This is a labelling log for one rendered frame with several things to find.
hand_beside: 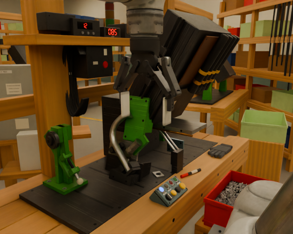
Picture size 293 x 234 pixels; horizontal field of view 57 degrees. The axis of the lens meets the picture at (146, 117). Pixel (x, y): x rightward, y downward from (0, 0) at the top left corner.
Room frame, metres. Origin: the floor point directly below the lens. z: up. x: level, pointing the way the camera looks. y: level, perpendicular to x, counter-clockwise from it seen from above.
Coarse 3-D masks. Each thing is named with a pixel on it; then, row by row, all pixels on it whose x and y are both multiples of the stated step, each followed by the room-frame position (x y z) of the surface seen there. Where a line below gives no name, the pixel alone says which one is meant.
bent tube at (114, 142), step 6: (114, 120) 1.23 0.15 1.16; (120, 120) 1.21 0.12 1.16; (114, 126) 1.22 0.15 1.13; (114, 132) 1.22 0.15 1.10; (114, 138) 1.21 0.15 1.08; (114, 144) 1.18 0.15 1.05; (120, 150) 1.16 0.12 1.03; (120, 156) 1.14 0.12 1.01; (126, 162) 1.12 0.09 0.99; (126, 168) 1.10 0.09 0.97
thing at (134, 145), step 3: (135, 141) 1.12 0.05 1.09; (138, 141) 1.13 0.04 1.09; (132, 144) 1.13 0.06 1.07; (135, 144) 1.12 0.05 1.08; (138, 144) 1.12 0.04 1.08; (141, 144) 1.13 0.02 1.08; (129, 147) 1.14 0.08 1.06; (132, 147) 1.13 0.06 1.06; (135, 147) 1.12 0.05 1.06; (138, 147) 1.13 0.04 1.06; (126, 150) 1.14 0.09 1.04; (129, 150) 1.13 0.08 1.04; (132, 150) 1.13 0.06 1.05; (129, 153) 1.13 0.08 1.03; (132, 153) 1.14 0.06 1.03
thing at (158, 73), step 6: (144, 66) 0.67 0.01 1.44; (150, 66) 0.67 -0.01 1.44; (150, 72) 0.66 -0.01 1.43; (156, 72) 0.67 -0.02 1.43; (156, 78) 0.66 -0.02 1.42; (162, 78) 0.67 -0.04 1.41; (162, 84) 0.65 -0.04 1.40; (162, 90) 0.65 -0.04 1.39; (168, 90) 0.65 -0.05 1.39; (168, 96) 0.63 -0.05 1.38
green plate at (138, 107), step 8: (136, 96) 1.23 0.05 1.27; (136, 104) 1.22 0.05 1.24; (144, 104) 1.19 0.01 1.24; (136, 112) 1.21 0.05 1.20; (144, 112) 1.18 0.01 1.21; (128, 120) 1.22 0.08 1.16; (136, 120) 1.20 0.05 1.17; (144, 120) 1.17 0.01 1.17; (128, 128) 1.21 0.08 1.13; (136, 128) 1.19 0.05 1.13; (144, 128) 1.16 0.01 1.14; (128, 136) 1.20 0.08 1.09; (136, 136) 1.17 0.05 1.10
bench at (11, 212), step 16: (80, 160) 1.41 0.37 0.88; (96, 160) 1.41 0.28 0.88; (48, 176) 1.21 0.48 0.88; (0, 192) 1.06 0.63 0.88; (16, 192) 1.06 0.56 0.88; (0, 208) 0.94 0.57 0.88; (16, 208) 0.94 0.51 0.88; (32, 208) 0.94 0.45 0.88; (0, 224) 0.84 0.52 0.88; (16, 224) 0.84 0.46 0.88; (32, 224) 0.84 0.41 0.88; (48, 224) 0.84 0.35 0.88
